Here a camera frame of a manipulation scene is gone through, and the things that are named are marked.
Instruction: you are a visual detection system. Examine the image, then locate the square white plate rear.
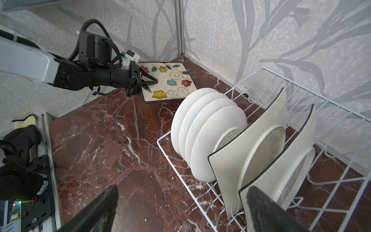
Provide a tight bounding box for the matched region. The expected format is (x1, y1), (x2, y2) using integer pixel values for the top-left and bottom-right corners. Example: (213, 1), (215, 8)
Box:
(239, 104), (316, 232)

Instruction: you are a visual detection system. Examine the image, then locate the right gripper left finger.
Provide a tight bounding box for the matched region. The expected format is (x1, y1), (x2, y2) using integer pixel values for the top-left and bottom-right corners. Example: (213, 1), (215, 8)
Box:
(59, 185), (119, 232)

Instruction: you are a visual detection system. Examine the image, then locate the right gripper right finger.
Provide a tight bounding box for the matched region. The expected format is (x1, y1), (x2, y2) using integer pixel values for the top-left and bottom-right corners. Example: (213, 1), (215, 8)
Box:
(246, 186), (309, 232)

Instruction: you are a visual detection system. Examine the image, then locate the black glove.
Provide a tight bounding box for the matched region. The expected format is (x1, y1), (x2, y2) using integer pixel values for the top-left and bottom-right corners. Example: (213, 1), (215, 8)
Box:
(1, 125), (49, 201)

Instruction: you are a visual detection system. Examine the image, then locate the square white plate black rim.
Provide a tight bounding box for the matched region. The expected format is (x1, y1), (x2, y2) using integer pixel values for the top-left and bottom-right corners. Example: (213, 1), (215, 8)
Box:
(208, 89), (288, 218)

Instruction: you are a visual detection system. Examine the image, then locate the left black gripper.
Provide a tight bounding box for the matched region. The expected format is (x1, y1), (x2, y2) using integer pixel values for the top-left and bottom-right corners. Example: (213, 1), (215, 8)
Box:
(52, 31), (158, 96)

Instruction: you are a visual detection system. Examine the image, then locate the left green circuit board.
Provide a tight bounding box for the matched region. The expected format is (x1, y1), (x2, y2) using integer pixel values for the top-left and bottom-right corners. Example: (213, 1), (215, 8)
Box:
(1, 200), (21, 226)

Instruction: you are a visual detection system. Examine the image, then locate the square floral plate black rim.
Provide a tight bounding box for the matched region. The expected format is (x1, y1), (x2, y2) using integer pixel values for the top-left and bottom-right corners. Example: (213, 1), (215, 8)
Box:
(139, 62), (198, 103)

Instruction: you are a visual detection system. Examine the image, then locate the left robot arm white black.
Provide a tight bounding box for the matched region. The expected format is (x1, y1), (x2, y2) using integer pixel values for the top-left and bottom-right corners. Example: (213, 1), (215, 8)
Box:
(1, 19), (158, 96)

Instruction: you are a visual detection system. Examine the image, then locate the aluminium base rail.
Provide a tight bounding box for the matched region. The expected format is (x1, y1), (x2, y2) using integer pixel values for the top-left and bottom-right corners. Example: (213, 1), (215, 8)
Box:
(0, 112), (62, 232)

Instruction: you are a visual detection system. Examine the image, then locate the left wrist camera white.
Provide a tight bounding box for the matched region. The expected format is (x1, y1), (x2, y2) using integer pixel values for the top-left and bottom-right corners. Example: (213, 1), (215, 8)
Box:
(121, 50), (140, 69)

